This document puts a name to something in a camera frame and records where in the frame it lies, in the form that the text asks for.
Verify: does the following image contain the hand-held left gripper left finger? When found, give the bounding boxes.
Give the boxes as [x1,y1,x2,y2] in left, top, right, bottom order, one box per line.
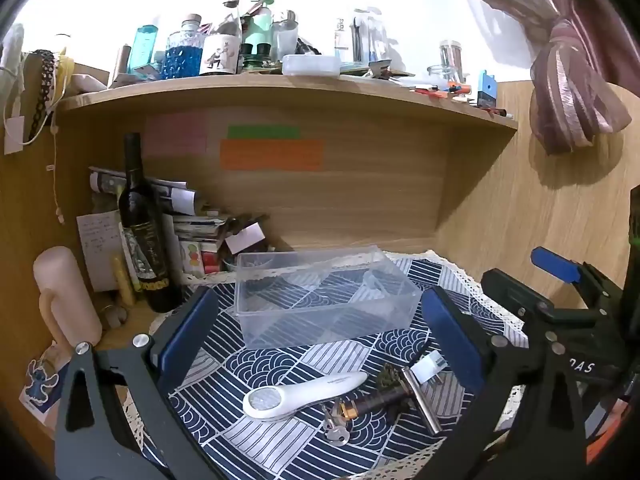
[54,285,221,480]

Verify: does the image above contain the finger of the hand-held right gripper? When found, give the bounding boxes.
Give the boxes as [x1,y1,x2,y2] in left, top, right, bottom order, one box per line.
[480,268,556,333]
[531,246,601,291]

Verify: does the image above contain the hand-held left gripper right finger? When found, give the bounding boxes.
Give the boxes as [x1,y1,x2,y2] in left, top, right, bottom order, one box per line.
[421,286,587,480]

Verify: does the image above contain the metal safety razor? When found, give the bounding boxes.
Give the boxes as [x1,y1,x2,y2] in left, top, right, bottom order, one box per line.
[332,366,444,436]

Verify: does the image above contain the white handheld magnifier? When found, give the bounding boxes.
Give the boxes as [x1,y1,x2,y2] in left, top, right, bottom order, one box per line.
[243,371,369,422]

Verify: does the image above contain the clear plastic storage box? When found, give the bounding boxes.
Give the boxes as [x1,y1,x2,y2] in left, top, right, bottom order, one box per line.
[234,245,423,350]

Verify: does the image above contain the silver keys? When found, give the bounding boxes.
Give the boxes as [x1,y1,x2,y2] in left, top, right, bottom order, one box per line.
[322,404,351,446]

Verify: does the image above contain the yellow tube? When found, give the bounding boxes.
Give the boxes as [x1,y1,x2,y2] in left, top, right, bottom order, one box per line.
[112,256,136,307]

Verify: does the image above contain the dark wine bottle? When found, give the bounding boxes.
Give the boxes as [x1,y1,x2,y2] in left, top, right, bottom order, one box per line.
[117,132,184,314]

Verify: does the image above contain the stack of papers and booklets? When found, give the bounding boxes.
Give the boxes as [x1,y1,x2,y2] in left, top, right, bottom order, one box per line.
[160,202,238,286]

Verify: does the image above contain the small white card box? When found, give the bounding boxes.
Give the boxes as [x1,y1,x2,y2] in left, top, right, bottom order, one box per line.
[225,222,266,254]

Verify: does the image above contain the handwritten paper note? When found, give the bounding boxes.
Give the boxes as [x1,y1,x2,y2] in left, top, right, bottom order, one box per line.
[76,210,126,293]

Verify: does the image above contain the pale pink mug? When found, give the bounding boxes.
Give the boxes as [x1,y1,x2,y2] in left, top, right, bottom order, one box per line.
[33,246,104,349]

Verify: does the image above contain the rolled magazine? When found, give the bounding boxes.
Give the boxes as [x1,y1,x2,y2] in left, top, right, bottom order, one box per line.
[89,165,197,217]

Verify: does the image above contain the blue white patterned cloth mat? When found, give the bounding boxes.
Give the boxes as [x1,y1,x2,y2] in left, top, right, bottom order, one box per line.
[125,247,531,480]

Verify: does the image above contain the blue cartoon sticker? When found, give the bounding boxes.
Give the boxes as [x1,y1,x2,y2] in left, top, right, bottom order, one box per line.
[19,344,71,412]

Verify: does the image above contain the blue plastic stamp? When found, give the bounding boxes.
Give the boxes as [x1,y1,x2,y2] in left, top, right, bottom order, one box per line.
[477,70,499,109]

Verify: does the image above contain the orange sticky note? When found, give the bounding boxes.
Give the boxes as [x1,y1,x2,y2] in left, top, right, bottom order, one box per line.
[220,139,326,171]

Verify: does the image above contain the pink sticky note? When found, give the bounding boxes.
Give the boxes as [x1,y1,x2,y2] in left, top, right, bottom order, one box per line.
[144,112,209,156]

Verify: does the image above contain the mauve striped curtain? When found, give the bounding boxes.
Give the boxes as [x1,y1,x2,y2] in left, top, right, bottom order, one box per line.
[450,0,634,156]

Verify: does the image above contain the orange pen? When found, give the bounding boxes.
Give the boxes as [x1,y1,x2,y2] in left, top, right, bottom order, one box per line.
[414,85,471,99]

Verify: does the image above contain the green sticky note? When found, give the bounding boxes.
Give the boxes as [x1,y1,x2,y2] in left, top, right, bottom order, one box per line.
[227,125,301,140]

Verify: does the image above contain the short glass jar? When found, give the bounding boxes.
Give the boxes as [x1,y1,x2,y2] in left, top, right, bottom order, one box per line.
[427,65,464,89]

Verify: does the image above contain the tall glass jar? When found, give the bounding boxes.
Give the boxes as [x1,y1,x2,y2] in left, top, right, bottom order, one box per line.
[439,40,466,72]

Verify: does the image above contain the wooden shelf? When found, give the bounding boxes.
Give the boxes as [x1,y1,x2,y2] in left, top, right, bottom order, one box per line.
[55,72,519,246]

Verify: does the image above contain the white paper tag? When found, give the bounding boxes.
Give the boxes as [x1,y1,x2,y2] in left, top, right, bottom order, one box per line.
[3,115,25,155]

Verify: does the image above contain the glass bottle with blue beads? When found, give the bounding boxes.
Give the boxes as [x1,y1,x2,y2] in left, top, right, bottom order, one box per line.
[165,13,206,80]

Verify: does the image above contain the brown cardboard tube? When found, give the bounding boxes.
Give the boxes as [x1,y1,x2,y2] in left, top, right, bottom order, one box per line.
[112,44,132,86]

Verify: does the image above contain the black lace ribbon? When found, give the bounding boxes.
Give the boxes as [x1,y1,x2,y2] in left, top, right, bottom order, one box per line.
[25,49,56,142]

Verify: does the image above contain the clear bottle with illustrated label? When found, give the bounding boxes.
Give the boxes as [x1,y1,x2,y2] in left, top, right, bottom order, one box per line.
[199,0,244,77]

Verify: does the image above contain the teal glass bottle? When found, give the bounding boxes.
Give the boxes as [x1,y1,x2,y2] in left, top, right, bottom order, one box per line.
[127,25,161,76]

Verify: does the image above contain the clear holder with tools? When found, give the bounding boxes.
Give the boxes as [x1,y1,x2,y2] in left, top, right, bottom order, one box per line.
[350,7,389,64]

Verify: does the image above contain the white plastic lidded container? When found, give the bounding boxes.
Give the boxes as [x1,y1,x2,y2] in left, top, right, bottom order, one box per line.
[281,54,341,79]

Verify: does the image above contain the slim clear bottle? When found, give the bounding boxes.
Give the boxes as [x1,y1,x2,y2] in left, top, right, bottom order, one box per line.
[333,17,351,64]

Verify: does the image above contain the small frosted glass bottle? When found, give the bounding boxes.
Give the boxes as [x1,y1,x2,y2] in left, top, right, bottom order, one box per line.
[272,10,301,61]

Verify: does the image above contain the white fluffy cloth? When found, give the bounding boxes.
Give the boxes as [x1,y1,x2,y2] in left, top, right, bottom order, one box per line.
[0,22,26,87]

